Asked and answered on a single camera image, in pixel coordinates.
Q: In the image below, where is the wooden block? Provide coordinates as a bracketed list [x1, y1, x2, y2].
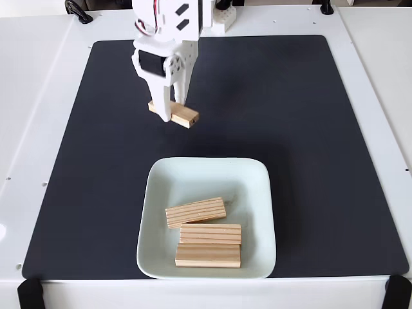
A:
[147, 100, 200, 130]
[179, 223, 243, 245]
[165, 196, 228, 230]
[174, 243, 242, 269]

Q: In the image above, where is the white square plate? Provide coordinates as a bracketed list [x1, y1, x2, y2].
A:
[136, 156, 277, 280]

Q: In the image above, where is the black rubber mat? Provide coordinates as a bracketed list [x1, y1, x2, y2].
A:
[21, 34, 410, 280]

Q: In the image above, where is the red black white servo cable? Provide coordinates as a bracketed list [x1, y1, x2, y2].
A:
[133, 0, 162, 37]

